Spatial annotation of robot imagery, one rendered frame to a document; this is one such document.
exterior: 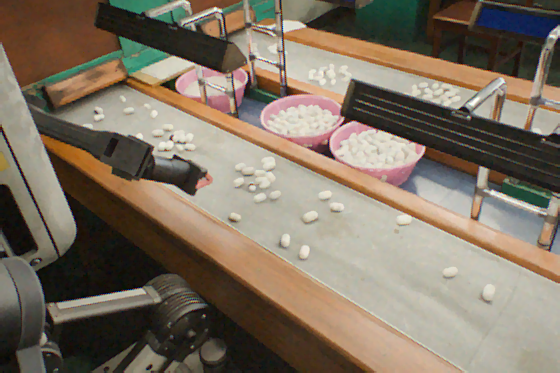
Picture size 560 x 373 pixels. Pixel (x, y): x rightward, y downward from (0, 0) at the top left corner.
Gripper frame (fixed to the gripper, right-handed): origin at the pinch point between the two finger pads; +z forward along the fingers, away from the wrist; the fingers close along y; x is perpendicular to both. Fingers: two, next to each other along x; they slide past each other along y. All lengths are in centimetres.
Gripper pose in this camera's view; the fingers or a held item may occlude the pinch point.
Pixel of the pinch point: (209, 180)
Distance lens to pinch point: 122.7
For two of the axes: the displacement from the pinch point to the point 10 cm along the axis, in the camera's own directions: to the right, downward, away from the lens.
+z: 5.8, 1.7, 8.0
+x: -3.9, 9.2, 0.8
